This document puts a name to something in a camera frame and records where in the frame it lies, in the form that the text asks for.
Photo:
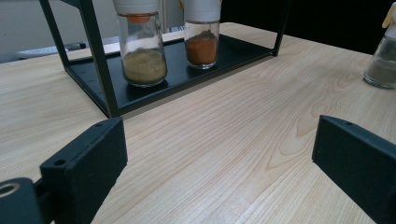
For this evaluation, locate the spice jar with tan powder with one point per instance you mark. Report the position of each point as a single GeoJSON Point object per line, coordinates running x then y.
{"type": "Point", "coordinates": [144, 65]}

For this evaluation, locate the black metal two-tier rack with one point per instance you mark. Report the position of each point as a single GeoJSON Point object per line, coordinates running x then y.
{"type": "Point", "coordinates": [99, 62]}

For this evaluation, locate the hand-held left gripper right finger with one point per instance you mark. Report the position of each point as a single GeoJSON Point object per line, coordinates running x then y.
{"type": "Point", "coordinates": [361, 161]}

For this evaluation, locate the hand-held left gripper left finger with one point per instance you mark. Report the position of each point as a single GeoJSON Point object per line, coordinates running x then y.
{"type": "Point", "coordinates": [87, 168]}

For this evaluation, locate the spice jar with grey powder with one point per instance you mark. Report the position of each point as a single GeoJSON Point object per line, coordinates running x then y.
{"type": "Point", "coordinates": [381, 67]}

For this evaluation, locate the spice jar with orange powder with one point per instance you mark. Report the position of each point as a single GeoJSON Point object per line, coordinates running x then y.
{"type": "Point", "coordinates": [201, 49]}

